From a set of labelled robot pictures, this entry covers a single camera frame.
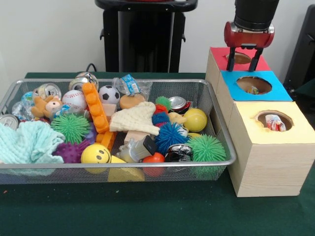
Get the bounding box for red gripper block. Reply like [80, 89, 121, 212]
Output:
[223, 21, 276, 72]

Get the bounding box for colourful dotted cloth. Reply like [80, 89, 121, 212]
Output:
[265, 114, 287, 132]

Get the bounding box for wooden box with three holes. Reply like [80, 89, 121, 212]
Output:
[205, 46, 315, 197]

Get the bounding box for plain yellow ball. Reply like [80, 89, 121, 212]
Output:
[183, 108, 208, 133]

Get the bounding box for green spiky rubber ball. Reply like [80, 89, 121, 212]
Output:
[188, 134, 227, 162]
[51, 113, 91, 145]

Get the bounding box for blue spiky rubber ball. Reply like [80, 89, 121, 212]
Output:
[155, 122, 190, 153]

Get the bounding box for cream fluffy cloth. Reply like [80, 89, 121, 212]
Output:
[109, 101, 161, 136]

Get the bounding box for black and white soccer ball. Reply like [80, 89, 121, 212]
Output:
[98, 85, 121, 104]

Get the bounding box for orange plastic block toy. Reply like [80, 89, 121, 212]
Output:
[82, 83, 110, 135]

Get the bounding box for white baseball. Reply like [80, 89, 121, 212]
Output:
[62, 89, 88, 110]

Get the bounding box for yellow smiley face ball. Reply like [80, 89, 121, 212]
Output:
[81, 144, 112, 164]

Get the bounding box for dark green table cloth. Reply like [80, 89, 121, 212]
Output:
[0, 72, 315, 236]

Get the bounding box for brown teddy bear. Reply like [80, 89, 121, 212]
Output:
[31, 95, 63, 118]

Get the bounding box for mint green knitted cloth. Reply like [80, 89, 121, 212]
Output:
[0, 120, 65, 165]

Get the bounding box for silver wire mesh bin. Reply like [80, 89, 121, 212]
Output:
[0, 78, 237, 184]

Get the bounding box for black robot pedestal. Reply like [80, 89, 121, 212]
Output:
[94, 0, 199, 73]

